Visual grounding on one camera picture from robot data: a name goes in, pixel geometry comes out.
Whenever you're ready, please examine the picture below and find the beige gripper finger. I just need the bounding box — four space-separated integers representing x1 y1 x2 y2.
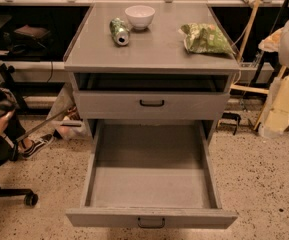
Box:
258 28 283 53
258 75 289 138

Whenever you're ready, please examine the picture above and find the green jalapeno chip bag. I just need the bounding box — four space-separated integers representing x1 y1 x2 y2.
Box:
178 23 234 54

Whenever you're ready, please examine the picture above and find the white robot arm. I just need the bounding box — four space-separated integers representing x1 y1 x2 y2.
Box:
258 20 289 138

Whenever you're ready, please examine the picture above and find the grey drawer cabinet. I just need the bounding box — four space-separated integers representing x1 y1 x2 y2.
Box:
64 2 239 137

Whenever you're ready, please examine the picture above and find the open grey drawer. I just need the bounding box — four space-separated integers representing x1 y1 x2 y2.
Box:
66 120 237 229

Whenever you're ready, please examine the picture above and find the closed grey drawer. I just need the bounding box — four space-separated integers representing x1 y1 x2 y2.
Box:
73 91 229 120

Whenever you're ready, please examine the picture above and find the clear plastic bag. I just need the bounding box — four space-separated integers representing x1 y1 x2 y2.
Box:
47 83 88 140

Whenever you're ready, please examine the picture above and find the white ceramic bowl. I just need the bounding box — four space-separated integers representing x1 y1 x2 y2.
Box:
125 5 155 30

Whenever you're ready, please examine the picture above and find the green soda can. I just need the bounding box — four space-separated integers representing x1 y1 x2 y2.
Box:
109 18 130 46

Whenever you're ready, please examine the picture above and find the black and white sneaker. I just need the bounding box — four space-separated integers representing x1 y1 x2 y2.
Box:
20 134 54 159

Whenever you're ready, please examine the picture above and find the black office chair base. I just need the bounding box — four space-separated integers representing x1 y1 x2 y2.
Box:
0 187 39 207

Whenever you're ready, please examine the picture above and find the wooden easel frame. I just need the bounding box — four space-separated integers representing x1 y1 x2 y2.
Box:
230 0 287 132

